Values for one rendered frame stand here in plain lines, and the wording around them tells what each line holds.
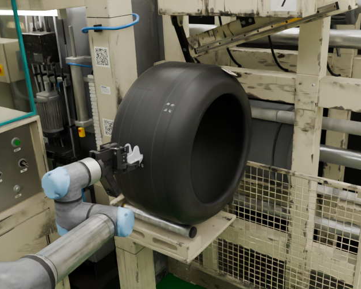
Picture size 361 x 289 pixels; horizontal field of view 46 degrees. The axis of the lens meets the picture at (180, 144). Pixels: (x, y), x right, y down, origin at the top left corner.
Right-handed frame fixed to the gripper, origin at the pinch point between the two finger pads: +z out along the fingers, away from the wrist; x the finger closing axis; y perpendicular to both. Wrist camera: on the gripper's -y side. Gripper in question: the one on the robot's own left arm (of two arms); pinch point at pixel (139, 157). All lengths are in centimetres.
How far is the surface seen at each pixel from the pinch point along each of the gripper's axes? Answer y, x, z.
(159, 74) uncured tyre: 24.4, 6.2, 18.0
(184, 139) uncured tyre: 6.9, -12.2, 7.9
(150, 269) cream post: -74, 28, 39
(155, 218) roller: -31.7, 8.1, 18.2
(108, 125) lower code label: 0.3, 35.7, 22.0
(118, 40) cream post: 34.2, 28.5, 22.0
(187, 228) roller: -31.2, -7.0, 18.6
